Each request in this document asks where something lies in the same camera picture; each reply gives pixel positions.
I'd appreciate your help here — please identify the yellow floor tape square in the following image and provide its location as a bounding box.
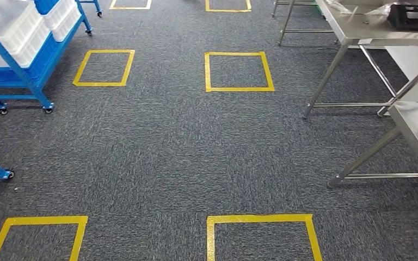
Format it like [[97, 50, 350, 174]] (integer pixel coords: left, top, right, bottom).
[[206, 214, 324, 261], [204, 0, 252, 13], [0, 215, 89, 261], [108, 0, 153, 10], [204, 51, 275, 93], [72, 49, 136, 88]]

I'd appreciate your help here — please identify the clear plastic bag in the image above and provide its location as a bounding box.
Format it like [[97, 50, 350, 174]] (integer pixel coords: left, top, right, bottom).
[[325, 0, 399, 17]]

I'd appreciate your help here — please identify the white plastic bin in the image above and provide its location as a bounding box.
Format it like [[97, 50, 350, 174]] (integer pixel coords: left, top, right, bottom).
[[0, 0, 52, 70], [41, 0, 83, 43]]

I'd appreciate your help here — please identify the white panel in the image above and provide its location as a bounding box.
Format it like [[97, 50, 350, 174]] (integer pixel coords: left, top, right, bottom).
[[385, 45, 418, 103]]

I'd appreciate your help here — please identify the pile of black frame parts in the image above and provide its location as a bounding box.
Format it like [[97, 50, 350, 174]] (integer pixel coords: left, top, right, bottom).
[[386, 3, 418, 33]]

